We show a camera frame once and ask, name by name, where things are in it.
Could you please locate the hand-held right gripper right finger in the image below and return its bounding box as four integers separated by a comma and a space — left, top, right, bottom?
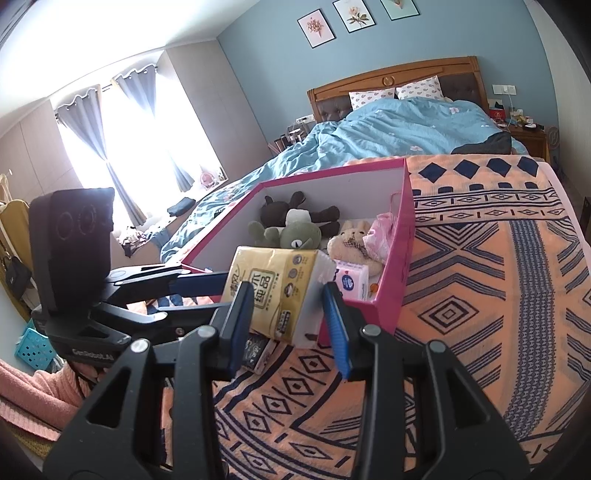
323, 282, 532, 480

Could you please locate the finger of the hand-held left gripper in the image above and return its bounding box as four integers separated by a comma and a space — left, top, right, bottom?
91, 302, 223, 348
104, 266, 230, 304

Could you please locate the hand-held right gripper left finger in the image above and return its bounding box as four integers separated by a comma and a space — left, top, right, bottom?
44, 291, 252, 480

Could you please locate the white tissue packet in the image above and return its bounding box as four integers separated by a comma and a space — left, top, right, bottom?
331, 258, 384, 301

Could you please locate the yellow tissue packet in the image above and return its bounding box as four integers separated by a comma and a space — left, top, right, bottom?
221, 246, 337, 349

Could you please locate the pink cardboard box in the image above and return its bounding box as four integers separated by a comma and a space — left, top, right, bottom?
181, 157, 416, 347

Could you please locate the pink plastic bag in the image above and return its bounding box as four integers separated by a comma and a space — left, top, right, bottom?
365, 191, 400, 264

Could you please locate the person's left forearm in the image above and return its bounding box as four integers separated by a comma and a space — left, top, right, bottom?
0, 357, 93, 435

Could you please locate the person's left hand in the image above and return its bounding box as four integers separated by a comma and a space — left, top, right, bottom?
69, 362, 114, 385

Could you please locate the dark printed packet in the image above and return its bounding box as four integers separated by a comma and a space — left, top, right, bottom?
240, 332, 280, 374

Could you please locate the black handbag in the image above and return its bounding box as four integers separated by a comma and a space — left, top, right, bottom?
4, 256, 33, 301

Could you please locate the pile of clothing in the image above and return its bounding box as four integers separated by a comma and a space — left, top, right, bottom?
117, 226, 158, 257

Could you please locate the dark folded cloth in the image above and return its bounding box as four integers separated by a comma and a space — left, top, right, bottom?
167, 197, 197, 217

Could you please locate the blue plastic basket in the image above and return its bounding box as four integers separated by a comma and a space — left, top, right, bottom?
14, 330, 58, 372

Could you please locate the plush rabbit with brown scarf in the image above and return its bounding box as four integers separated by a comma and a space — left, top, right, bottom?
327, 219, 384, 264

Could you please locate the green frog plush toy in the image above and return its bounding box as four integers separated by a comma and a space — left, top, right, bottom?
248, 210, 322, 252

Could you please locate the brown plush toy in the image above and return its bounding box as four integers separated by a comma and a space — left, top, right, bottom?
259, 190, 341, 238

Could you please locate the grey curtain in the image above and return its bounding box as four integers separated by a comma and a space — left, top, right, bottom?
113, 65, 197, 192
55, 85, 148, 227

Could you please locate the bright window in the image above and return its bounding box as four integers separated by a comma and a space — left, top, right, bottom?
55, 69, 222, 232

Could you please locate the orange patterned blanket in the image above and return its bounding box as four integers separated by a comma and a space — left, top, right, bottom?
124, 154, 587, 480

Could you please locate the bedside table clutter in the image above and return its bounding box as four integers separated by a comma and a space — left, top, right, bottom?
268, 122, 308, 153

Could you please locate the blue floral duvet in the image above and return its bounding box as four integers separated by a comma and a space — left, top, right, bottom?
159, 97, 529, 266

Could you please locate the dark clothing on bed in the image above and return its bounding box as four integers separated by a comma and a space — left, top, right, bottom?
450, 131, 513, 155

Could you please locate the white patterned pillow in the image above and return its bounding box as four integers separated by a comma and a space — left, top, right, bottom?
396, 76, 446, 101
348, 88, 398, 112

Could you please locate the wooden bed headboard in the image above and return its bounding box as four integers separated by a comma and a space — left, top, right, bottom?
308, 56, 490, 124

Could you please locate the pink framed flower picture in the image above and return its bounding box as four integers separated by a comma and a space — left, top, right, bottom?
297, 8, 334, 49

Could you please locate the wooden nightstand with clutter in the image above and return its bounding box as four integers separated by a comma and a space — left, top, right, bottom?
487, 97, 546, 132

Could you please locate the white framed flower picture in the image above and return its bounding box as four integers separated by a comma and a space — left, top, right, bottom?
332, 0, 371, 34

